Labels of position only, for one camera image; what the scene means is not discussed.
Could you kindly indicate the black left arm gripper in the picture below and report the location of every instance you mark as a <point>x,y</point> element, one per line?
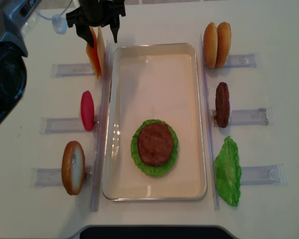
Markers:
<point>96,13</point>

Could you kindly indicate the orange cheese slice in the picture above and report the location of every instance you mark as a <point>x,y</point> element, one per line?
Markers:
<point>101,51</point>
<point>92,53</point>

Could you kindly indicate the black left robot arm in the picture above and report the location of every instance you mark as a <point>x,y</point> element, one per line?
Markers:
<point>13,16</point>

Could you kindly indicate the red tomato slice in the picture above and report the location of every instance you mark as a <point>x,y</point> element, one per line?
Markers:
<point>87,111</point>

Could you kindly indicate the meat patty in tray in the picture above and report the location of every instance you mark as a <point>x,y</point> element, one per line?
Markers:
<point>155,144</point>

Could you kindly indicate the upright brown meat patty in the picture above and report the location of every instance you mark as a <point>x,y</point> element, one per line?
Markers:
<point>222,105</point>

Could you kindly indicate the lettuce leaf in tray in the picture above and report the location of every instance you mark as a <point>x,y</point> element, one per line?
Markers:
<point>151,170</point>

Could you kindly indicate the upright green lettuce leaf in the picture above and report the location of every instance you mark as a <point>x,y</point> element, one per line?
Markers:
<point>228,172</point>

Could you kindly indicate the clear left long strip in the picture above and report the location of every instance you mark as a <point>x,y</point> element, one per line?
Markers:
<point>102,131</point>

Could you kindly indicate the clear long strip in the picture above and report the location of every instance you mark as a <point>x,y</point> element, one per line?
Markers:
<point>102,131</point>
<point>209,128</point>

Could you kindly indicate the white metal tray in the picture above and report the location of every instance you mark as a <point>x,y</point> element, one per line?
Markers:
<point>154,83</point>

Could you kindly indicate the inner bun half right rack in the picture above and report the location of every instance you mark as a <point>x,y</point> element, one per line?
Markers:
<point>210,45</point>

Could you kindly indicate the bun half rack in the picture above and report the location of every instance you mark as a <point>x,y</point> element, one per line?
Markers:
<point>224,44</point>
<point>73,168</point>
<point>210,45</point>

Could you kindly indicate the outer bun half right rack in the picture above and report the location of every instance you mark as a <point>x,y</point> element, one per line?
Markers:
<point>224,44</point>

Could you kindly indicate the bun half left rack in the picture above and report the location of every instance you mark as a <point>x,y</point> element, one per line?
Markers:
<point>73,168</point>

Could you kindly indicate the clear right long strip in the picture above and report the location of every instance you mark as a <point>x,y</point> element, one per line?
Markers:
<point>209,128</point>

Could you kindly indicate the black base at bottom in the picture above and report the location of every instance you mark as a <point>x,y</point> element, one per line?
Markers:
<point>154,232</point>

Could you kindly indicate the clear cheese holder rail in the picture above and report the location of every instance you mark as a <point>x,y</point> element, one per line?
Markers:
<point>71,70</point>

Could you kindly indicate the clear tomato holder rail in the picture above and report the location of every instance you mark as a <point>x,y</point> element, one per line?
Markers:
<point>61,125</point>

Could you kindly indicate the clear bun holder rail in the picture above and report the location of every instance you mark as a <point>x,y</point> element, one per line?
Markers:
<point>250,60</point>
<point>45,177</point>

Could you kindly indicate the clear left bun holder rail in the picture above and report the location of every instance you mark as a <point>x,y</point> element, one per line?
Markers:
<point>45,177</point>

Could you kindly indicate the clear patty holder rail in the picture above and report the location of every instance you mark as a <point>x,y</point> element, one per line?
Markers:
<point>259,116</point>

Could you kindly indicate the clear lettuce holder rail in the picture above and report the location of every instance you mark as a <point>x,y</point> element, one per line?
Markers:
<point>264,175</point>

